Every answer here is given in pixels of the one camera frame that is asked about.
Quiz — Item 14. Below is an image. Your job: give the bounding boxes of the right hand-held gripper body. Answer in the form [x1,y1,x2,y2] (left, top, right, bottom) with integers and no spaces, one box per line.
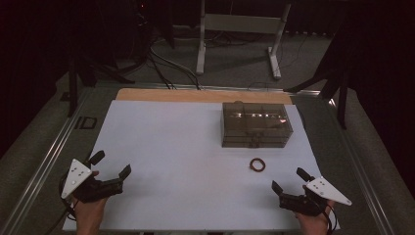
[278,175,352,217]

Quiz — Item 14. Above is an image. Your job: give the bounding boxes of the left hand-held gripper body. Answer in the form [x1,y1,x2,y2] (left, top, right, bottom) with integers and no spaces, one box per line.
[60,158,125,204]

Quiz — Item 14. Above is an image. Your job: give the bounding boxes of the brown bracelet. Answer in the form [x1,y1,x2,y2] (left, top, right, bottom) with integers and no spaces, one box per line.
[249,158,266,172]

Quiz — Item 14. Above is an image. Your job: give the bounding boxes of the transparent brown drawer box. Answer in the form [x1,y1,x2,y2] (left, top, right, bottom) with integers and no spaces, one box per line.
[220,101,294,150]

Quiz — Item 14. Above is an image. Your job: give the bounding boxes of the person's right hand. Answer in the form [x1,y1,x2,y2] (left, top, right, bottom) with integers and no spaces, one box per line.
[295,199,337,235]

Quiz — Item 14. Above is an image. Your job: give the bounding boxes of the person's left hand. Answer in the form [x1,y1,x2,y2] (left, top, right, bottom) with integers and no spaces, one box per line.
[71,170,110,229]

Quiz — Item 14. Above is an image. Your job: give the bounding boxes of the white board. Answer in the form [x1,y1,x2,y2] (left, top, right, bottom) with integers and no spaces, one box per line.
[62,99,341,232]

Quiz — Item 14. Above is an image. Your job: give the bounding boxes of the black tripod stand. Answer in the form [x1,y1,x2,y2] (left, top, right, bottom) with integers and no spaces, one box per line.
[283,25,351,130]
[67,48,136,118]

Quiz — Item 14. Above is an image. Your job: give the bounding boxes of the wooden board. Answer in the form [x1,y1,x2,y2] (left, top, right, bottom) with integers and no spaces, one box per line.
[115,87,294,106]

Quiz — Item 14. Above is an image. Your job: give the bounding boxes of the white metal stand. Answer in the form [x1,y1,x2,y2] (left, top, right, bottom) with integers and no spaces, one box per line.
[195,0,292,80]

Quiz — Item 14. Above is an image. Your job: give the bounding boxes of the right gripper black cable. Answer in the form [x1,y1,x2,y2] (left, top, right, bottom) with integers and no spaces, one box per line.
[322,209,338,235]

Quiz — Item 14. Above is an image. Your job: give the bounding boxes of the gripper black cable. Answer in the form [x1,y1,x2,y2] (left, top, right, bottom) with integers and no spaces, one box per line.
[58,175,79,223]
[322,209,338,235]

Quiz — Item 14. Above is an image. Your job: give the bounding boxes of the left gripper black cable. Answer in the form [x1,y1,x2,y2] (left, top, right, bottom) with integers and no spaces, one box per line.
[58,175,79,223]

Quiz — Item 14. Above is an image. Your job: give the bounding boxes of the metal rail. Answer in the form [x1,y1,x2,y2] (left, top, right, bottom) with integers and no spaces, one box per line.
[327,97,396,235]
[94,81,322,97]
[0,87,96,235]

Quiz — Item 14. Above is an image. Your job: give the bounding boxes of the thin black floor cable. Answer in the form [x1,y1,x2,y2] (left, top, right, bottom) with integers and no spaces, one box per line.
[248,32,309,91]

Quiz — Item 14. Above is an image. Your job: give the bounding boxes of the grey floor cable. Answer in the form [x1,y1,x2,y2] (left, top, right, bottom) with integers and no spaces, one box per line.
[150,45,203,91]

